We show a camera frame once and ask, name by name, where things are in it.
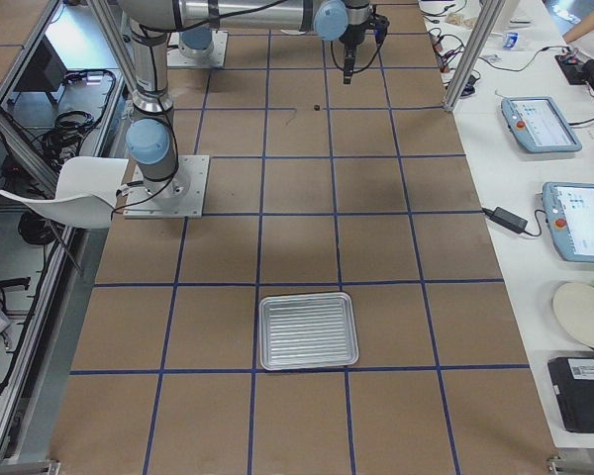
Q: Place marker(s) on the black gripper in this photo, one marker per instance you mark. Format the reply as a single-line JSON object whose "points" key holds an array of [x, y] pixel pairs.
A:
{"points": [[351, 34]]}

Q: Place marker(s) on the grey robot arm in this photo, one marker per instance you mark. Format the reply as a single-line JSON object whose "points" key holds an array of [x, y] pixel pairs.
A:
{"points": [[197, 42], [152, 22]]}

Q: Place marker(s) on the silver ribbed metal tray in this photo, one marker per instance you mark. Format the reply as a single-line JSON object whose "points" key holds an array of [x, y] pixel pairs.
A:
{"points": [[305, 331]]}

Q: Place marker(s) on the far teach pendant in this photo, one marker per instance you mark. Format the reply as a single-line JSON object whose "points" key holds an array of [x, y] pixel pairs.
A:
{"points": [[538, 125]]}

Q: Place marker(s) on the teach pendant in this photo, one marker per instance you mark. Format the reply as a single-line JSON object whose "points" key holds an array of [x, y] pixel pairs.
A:
{"points": [[569, 211], [538, 125]]}

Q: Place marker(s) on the black power adapter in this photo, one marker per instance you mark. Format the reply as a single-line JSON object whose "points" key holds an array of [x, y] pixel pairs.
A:
{"points": [[506, 219]]}

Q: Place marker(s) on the near teach pendant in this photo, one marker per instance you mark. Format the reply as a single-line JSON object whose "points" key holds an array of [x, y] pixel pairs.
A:
{"points": [[569, 211]]}

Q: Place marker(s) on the white plastic chair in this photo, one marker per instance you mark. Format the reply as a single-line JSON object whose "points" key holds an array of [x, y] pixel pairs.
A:
{"points": [[85, 193]]}

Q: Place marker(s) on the beige plate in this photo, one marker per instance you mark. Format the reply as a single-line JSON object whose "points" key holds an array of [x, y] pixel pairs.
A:
{"points": [[573, 306]]}

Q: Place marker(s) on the black flat device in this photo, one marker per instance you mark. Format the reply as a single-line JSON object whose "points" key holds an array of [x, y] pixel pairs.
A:
{"points": [[572, 380]]}

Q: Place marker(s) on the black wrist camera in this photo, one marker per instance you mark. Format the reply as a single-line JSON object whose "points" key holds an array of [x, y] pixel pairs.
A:
{"points": [[379, 24]]}

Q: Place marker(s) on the aluminium frame post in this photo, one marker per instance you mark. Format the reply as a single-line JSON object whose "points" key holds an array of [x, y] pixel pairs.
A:
{"points": [[486, 20]]}

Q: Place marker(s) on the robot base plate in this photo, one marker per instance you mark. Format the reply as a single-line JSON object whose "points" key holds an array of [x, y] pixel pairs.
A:
{"points": [[215, 60], [183, 197]]}

